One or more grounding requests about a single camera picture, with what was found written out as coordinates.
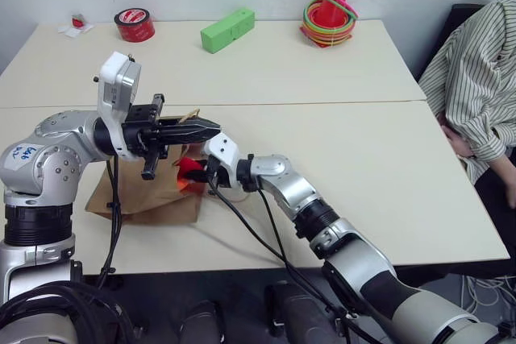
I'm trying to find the green plastic ring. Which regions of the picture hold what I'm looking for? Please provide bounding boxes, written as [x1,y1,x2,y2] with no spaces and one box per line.
[303,0,359,35]

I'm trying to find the stacked coloured plastic rings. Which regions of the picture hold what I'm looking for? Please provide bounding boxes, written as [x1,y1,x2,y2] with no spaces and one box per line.
[299,16,356,50]

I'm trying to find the black cable bundle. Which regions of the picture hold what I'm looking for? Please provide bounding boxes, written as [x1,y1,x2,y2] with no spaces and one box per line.
[0,281,136,344]

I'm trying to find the person in striped shirt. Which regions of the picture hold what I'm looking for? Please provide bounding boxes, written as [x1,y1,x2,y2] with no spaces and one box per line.
[418,0,516,268]

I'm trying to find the green rectangular box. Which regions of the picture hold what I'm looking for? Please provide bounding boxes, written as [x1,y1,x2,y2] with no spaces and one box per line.
[200,6,257,55]

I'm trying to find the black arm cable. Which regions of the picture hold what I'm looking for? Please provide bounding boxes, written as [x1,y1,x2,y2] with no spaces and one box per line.
[98,155,124,291]
[255,186,296,273]
[206,187,389,344]

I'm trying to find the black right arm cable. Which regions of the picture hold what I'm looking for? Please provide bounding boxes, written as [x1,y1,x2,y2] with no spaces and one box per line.
[206,187,389,344]
[255,186,296,273]

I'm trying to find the red plush toy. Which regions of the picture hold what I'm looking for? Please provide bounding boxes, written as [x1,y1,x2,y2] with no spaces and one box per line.
[174,155,207,193]

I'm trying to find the dark rounded shape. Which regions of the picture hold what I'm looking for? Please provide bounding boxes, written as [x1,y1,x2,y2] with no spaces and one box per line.
[178,299,226,344]
[263,279,344,344]

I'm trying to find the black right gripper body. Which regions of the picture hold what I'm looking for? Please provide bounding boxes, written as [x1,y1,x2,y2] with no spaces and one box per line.
[205,157,232,191]

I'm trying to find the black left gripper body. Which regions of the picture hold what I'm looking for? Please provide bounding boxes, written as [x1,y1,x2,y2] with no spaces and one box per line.
[120,93,171,181]

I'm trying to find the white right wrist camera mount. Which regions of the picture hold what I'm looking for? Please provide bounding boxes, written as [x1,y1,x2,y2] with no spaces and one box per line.
[201,132,241,189]

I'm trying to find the brown paper bag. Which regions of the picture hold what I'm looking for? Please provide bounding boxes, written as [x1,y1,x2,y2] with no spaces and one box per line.
[84,107,211,225]

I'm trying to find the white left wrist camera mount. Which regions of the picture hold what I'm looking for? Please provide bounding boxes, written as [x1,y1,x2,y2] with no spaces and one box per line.
[95,51,144,158]

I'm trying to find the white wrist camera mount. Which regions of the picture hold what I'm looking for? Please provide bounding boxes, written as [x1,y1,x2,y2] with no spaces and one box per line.
[95,51,144,158]
[201,132,241,189]

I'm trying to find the white paper scrap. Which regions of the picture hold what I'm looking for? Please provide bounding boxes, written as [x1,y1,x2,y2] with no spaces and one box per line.
[57,20,96,39]

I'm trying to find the white floor cables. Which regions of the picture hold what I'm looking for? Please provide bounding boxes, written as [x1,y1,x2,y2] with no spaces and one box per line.
[458,273,516,323]

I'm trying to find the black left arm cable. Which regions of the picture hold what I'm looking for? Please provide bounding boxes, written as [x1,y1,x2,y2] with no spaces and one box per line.
[98,155,124,291]

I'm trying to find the black chair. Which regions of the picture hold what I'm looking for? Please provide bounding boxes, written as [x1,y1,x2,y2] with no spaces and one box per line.
[416,2,486,80]

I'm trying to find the pink plastic ring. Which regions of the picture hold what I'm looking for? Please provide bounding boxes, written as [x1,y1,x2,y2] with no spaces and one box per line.
[316,0,360,19]

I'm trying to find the red tape roll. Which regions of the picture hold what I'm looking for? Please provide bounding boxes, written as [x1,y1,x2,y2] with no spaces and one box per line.
[113,7,156,44]

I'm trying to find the person's bare hand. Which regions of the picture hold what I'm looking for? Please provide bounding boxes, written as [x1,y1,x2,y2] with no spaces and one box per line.
[440,122,476,160]

